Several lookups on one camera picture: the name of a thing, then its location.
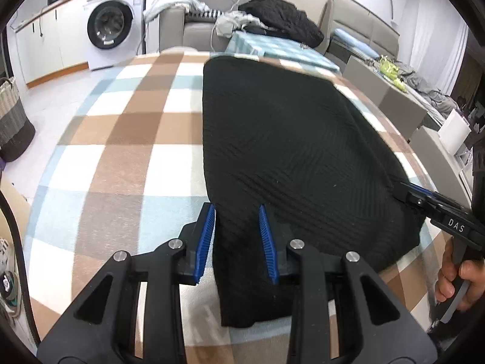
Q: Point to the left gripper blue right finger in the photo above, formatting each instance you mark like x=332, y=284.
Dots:
x=269, y=247

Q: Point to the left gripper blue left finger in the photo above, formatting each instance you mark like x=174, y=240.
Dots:
x=208, y=219

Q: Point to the black knit t-shirt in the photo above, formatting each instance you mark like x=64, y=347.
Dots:
x=276, y=137

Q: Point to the grey clothes on sofa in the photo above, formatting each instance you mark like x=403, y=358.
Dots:
x=225, y=23

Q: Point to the person's right hand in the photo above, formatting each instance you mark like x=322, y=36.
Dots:
x=472, y=271

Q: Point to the brown checkered tablecloth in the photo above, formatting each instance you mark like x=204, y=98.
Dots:
x=127, y=174

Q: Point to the grey round stool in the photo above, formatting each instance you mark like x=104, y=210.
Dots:
x=179, y=49

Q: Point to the grey sofa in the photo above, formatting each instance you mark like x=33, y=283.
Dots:
x=176, y=31

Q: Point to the woven laundry basket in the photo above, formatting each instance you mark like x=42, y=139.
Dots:
x=17, y=131

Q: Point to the blue pillow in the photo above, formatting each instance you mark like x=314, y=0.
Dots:
x=349, y=41

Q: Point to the black jacket on sofa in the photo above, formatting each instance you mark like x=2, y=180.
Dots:
x=285, y=21

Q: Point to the white washing machine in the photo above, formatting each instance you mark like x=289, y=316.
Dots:
x=115, y=31

